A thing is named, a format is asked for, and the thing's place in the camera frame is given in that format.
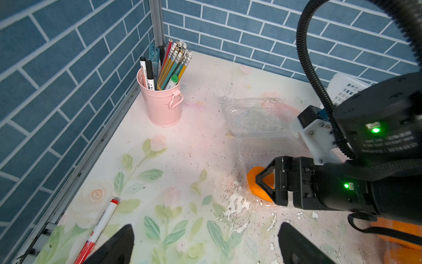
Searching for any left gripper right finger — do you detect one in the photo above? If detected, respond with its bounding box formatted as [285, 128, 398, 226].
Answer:
[278, 222, 334, 264]

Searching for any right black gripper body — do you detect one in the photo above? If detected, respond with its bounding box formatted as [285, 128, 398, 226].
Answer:
[273, 156, 376, 211]

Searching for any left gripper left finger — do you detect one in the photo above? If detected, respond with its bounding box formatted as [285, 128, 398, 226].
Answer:
[84, 224, 135, 264]

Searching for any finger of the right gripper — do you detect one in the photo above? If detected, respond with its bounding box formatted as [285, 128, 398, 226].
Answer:
[255, 160, 280, 198]

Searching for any orange box three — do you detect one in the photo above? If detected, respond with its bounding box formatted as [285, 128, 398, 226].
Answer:
[384, 248, 422, 264]
[247, 166, 276, 203]

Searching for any clear plastic clamshell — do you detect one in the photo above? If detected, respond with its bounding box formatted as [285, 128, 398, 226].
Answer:
[221, 97, 309, 185]

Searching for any white perforated plastic basket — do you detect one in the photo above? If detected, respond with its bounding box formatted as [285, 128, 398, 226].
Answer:
[326, 73, 369, 107]

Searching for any orange box one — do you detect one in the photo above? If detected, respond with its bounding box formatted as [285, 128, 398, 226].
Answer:
[371, 218, 422, 251]

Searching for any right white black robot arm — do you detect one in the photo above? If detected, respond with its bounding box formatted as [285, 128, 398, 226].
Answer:
[256, 72, 422, 225]

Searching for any red white marker pen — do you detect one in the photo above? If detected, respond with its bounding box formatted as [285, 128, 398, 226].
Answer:
[74, 198, 120, 264]

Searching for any pink metal pen bucket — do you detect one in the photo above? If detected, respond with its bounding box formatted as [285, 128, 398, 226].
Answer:
[136, 69, 184, 127]

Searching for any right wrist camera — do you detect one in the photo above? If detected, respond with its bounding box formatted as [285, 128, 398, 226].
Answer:
[289, 106, 342, 166]

